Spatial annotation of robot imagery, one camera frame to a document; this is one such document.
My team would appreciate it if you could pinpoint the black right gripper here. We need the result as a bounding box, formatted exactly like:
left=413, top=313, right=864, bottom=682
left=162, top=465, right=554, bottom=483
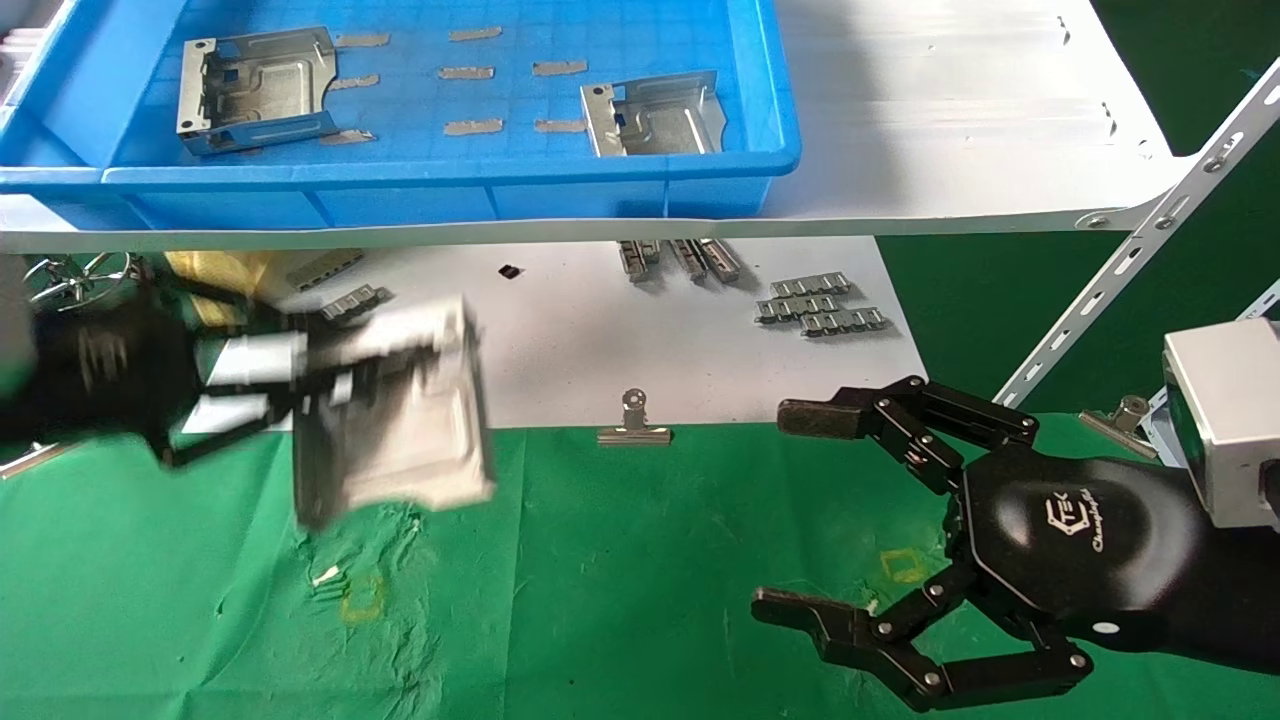
left=752, top=375, right=1203, bottom=714

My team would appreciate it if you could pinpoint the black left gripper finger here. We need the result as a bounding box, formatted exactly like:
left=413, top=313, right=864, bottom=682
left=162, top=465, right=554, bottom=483
left=150, top=272, right=471, bottom=386

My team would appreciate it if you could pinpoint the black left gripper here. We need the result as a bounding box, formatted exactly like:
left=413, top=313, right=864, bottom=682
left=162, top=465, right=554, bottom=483
left=30, top=298, right=356, bottom=473

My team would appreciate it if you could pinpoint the silver sheet metal bracket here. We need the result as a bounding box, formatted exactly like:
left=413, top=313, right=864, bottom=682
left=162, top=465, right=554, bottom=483
left=176, top=26, right=342, bottom=158
left=291, top=294, right=497, bottom=532
left=580, top=69, right=724, bottom=159

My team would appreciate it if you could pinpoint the blue plastic bin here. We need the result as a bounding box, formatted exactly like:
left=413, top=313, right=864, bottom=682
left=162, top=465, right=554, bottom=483
left=0, top=0, right=804, bottom=232

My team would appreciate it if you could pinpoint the green cloth mat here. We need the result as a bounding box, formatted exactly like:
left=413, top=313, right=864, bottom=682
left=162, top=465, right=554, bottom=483
left=0, top=411, right=1280, bottom=720

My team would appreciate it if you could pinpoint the long white slotted angle strut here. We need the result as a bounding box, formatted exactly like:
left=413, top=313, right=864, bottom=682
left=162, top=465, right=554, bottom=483
left=988, top=60, right=1280, bottom=414

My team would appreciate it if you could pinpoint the short white slotted angle strut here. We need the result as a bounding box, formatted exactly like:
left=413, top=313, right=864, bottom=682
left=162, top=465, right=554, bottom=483
left=1235, top=279, right=1280, bottom=324

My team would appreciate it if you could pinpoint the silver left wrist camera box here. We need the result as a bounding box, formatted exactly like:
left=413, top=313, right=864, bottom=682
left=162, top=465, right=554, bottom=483
left=0, top=255, right=34, bottom=393

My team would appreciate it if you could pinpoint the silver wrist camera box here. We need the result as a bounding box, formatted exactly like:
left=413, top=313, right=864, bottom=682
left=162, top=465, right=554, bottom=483
left=0, top=255, right=34, bottom=393
left=1162, top=319, right=1280, bottom=529

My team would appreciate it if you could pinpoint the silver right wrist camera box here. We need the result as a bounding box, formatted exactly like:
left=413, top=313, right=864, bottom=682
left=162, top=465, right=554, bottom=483
left=1162, top=319, right=1280, bottom=529

